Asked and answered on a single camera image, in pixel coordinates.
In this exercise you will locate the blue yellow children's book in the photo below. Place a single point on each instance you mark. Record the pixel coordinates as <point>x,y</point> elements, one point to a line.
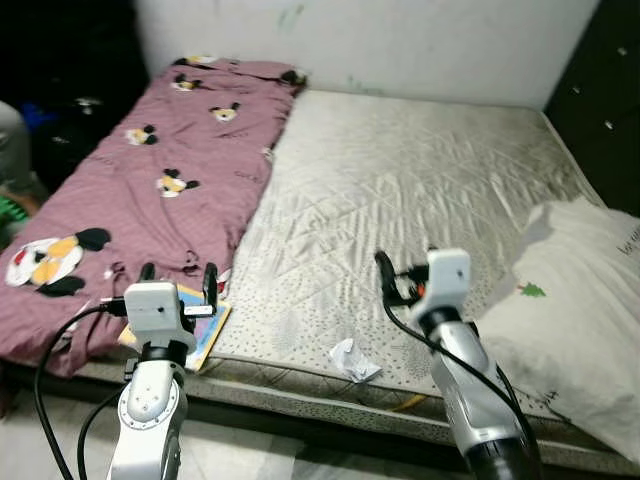
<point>205,335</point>

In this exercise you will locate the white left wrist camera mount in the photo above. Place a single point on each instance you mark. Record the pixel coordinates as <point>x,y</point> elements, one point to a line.
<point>155,310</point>

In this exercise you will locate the dark tufted headboard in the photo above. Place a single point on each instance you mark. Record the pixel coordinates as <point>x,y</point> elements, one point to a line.
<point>600,90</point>

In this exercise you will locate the white pillow with green tree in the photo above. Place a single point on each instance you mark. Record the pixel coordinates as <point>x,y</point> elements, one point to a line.
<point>570,320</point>

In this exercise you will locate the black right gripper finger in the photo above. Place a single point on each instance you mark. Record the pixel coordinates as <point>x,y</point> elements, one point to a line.
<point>384,270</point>

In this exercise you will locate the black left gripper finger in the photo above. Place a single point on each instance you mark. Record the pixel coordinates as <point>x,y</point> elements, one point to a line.
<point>148,273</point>
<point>211,283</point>

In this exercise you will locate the white quilted mattress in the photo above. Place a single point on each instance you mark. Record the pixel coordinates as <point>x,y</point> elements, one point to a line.
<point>400,200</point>

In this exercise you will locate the black bed frame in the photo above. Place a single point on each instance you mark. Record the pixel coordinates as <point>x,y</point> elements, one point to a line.
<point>300,432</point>

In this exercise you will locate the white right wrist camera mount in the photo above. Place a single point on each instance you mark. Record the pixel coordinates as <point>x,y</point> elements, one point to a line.
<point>445,275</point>

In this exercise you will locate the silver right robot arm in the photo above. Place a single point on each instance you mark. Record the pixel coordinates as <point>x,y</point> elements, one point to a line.
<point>470,400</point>

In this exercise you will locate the purple cartoon mouse blanket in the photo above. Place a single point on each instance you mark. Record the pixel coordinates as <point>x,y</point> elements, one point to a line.
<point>150,230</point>

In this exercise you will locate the black cabinet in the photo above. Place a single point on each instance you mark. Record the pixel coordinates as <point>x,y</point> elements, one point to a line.
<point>90,60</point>

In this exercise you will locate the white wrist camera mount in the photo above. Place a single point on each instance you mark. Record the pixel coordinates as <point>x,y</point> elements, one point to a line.
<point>445,275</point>
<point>155,310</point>

